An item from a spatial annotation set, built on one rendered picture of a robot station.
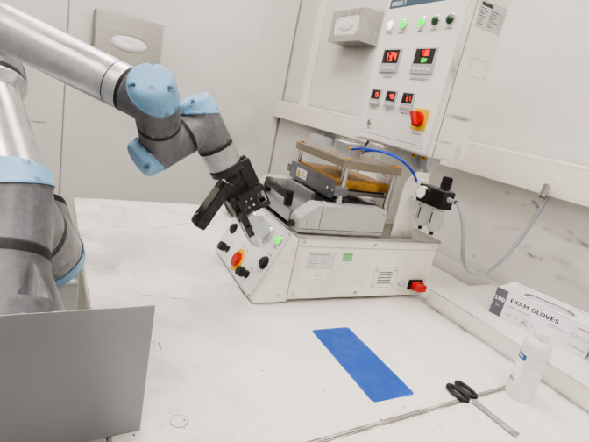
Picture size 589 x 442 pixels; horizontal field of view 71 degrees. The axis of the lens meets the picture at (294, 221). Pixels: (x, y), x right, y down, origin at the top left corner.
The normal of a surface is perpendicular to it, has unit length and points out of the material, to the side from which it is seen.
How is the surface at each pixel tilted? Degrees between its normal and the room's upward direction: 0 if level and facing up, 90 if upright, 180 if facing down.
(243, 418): 0
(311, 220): 90
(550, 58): 90
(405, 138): 90
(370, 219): 90
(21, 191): 49
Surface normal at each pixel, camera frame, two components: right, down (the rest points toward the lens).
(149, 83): 0.19, -0.42
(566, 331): -0.73, 0.04
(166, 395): 0.20, -0.94
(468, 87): 0.43, 0.33
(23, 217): 0.82, -0.37
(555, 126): -0.86, -0.04
